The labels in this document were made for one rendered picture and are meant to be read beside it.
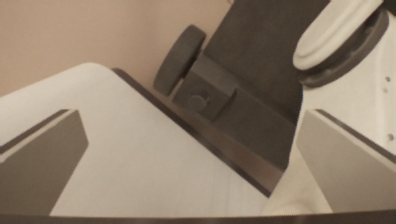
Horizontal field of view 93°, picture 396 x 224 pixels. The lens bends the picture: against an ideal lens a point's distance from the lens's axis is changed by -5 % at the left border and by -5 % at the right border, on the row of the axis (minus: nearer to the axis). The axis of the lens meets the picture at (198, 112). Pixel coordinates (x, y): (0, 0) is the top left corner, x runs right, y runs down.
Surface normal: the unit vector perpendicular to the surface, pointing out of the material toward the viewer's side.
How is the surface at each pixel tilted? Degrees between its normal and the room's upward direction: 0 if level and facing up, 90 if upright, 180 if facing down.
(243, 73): 0
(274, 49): 0
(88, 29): 0
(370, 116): 90
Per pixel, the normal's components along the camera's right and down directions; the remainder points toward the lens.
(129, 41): -0.18, 0.47
